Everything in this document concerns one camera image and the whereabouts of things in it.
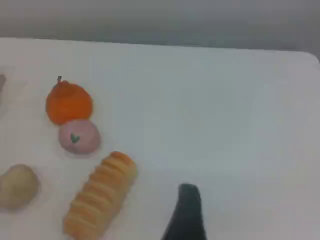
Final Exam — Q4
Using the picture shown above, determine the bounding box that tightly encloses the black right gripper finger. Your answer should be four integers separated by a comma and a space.
161, 183, 209, 240

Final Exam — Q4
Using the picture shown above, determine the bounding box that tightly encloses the beige egg yolk pastry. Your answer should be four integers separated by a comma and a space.
0, 163, 41, 211

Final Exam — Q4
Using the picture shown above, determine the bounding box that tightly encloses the striped golden bread roll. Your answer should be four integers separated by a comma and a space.
62, 150, 139, 240

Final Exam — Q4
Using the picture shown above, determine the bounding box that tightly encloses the orange tangerine toy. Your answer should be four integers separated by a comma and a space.
45, 75, 94, 126

